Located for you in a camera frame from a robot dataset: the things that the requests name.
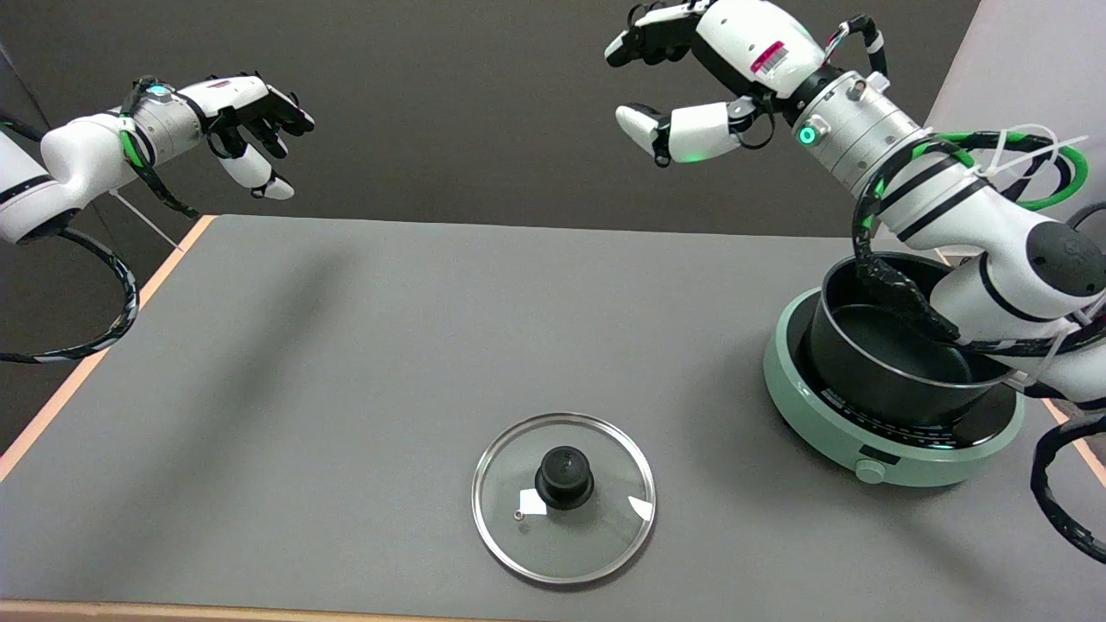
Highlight glass pot lid black knob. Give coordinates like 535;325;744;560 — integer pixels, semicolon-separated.
471;412;658;586

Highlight green cable loop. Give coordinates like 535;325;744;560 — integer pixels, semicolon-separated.
933;130;1090;213

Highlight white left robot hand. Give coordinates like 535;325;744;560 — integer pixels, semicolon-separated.
177;71;316;201

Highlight green induction cooker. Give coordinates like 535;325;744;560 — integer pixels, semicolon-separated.
762;287;1027;489

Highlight short black wrist cable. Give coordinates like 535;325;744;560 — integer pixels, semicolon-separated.
825;15;889;83

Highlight green black wrist cable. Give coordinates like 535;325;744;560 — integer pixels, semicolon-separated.
118;76;201;219

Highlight black pot with handle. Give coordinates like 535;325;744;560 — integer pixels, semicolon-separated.
804;251;1012;428

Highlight white zip tie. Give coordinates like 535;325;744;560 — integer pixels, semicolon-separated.
981;124;1091;187
111;192;184;252

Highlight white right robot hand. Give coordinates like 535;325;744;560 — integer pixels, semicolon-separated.
605;0;826;169

